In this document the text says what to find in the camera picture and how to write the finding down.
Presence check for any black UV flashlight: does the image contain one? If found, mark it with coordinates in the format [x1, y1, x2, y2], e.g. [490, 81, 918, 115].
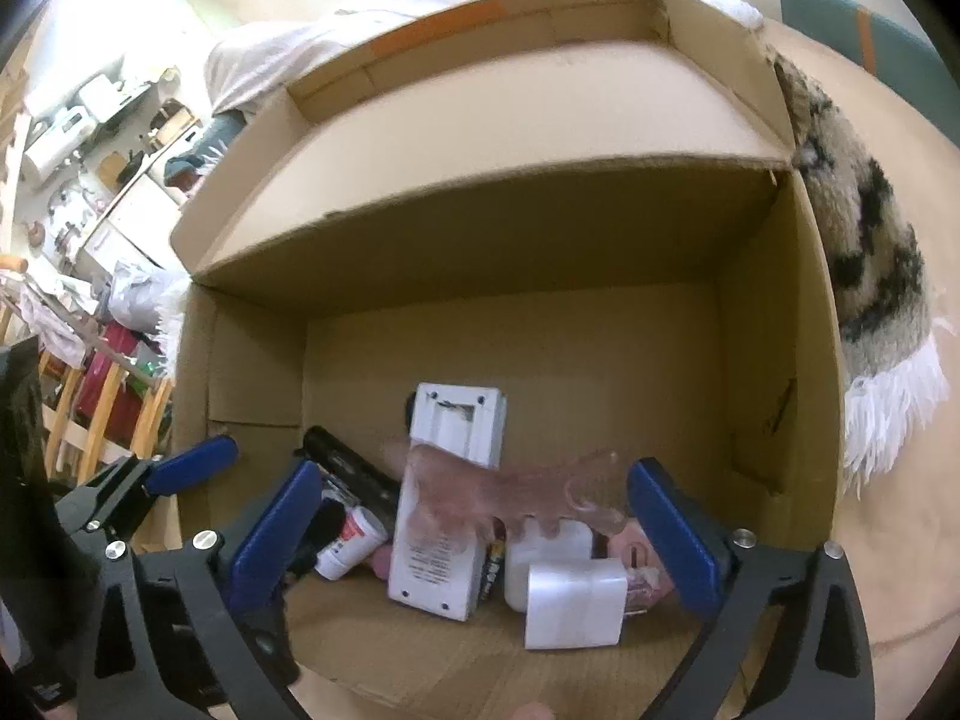
[302, 426, 400, 518]

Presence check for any pink translucent scraping board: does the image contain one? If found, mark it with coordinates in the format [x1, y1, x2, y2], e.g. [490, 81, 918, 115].
[384, 439, 628, 550]

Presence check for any person's hand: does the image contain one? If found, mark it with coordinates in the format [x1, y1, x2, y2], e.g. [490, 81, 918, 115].
[509, 702, 555, 720]

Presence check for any pink small object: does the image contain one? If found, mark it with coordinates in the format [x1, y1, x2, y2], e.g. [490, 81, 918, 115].
[594, 518, 675, 617]

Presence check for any white bottle red label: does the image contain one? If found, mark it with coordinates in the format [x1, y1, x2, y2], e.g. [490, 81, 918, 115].
[314, 505, 391, 582]

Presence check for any white power adapter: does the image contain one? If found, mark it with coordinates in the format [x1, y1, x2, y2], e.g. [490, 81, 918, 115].
[524, 557, 626, 650]

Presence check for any white earbuds case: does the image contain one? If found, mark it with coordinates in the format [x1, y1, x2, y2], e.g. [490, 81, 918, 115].
[503, 517, 594, 614]

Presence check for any AA battery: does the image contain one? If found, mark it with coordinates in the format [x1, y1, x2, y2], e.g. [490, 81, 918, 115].
[478, 539, 506, 601]

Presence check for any leopard pattern shaggy blanket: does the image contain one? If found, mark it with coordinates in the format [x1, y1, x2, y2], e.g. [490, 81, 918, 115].
[768, 49, 950, 496]

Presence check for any white cabinet with clutter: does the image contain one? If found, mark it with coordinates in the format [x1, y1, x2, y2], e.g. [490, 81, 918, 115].
[13, 65, 203, 280]

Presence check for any white remote control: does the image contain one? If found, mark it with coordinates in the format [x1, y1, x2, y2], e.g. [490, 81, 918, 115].
[387, 382, 508, 622]

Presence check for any brown cardboard box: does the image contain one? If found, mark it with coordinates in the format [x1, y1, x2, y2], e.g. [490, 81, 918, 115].
[171, 0, 875, 718]

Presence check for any teal cushion orange stripe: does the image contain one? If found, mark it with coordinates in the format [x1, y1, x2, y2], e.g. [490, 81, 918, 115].
[779, 0, 960, 145]

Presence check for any wooden chair frame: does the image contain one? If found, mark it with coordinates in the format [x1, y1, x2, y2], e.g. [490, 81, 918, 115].
[0, 253, 175, 485]

